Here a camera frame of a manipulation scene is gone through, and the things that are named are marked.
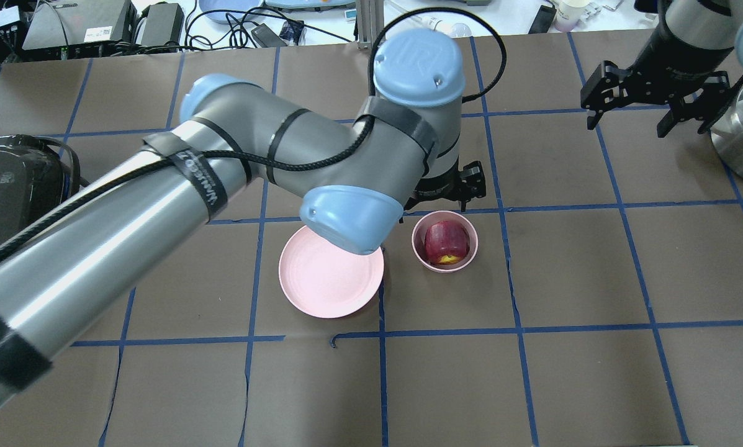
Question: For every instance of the red apple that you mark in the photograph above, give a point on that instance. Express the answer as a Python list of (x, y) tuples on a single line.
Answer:
[(446, 243)]

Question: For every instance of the black phone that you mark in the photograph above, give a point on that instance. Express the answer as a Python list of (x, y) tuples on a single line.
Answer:
[(543, 20)]

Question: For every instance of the dark grey rice cooker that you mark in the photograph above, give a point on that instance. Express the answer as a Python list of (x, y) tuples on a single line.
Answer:
[(37, 174)]

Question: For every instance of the small pink bowl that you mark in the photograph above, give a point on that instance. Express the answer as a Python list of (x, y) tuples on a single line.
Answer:
[(419, 233)]

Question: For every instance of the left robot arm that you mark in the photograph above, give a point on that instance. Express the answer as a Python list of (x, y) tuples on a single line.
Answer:
[(60, 274)]

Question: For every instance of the grey equipment box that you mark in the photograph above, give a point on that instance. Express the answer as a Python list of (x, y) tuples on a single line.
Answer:
[(79, 24)]

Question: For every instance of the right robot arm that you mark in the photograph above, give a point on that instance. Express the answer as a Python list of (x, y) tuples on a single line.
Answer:
[(692, 63)]

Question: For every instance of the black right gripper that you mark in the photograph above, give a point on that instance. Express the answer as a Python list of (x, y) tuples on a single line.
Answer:
[(667, 76)]

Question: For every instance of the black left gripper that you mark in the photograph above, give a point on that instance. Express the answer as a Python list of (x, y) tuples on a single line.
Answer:
[(441, 186)]

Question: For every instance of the large pink plate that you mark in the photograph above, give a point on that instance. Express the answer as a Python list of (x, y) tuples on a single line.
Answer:
[(323, 281)]

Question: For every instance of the white paper cup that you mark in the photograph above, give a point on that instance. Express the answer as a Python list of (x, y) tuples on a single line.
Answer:
[(569, 13)]

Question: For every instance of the aluminium frame post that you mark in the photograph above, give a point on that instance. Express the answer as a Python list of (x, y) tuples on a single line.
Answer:
[(369, 23)]

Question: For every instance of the black power adapter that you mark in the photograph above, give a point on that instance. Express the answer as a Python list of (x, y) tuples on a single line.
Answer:
[(264, 37)]

